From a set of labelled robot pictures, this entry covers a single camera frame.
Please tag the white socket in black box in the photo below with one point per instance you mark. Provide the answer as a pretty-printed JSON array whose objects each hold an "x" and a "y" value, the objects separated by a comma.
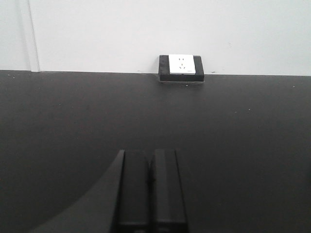
[{"x": 180, "y": 68}]

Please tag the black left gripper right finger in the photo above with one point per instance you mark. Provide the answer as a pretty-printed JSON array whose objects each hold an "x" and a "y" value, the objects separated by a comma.
[{"x": 167, "y": 204}]

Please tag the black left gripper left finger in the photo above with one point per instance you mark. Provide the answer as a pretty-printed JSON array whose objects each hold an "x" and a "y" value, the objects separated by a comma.
[{"x": 134, "y": 196}]

